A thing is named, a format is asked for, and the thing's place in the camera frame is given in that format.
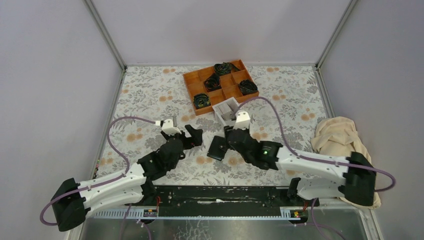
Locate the rolled black belt top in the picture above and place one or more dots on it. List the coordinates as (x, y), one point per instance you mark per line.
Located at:
(225, 68)

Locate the black leather card holder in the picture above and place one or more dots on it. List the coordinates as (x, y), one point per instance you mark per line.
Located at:
(218, 148)

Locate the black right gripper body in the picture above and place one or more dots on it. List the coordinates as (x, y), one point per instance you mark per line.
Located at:
(227, 129)

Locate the white plastic card box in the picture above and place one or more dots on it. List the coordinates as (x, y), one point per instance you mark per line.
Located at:
(224, 111)

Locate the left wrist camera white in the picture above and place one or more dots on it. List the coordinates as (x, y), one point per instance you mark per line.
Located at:
(169, 128)

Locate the white slotted cable duct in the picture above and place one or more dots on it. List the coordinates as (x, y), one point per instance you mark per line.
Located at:
(284, 214)

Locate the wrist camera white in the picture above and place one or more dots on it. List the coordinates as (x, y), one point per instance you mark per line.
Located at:
(169, 128)
(242, 120)

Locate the beige crumpled cloth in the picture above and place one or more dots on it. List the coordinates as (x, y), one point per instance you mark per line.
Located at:
(338, 137)

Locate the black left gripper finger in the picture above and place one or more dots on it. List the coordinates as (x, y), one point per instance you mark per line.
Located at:
(196, 136)
(170, 136)

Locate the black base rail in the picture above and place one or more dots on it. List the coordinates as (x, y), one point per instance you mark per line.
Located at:
(224, 201)

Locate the rolled black belt right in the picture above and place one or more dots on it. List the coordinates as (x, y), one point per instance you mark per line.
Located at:
(247, 87)

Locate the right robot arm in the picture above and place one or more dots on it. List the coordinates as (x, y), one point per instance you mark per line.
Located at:
(334, 176)

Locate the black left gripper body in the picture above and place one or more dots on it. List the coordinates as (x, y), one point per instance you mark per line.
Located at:
(172, 166)

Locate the rolled black belt front-left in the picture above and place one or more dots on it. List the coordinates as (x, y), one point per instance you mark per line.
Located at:
(201, 100)

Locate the orange wooden divided tray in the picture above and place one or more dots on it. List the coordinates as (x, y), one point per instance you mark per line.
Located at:
(194, 82)

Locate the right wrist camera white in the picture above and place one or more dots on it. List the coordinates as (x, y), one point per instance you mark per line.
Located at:
(242, 120)

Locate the rolled black belt middle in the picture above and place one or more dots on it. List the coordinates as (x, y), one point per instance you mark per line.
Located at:
(212, 83)

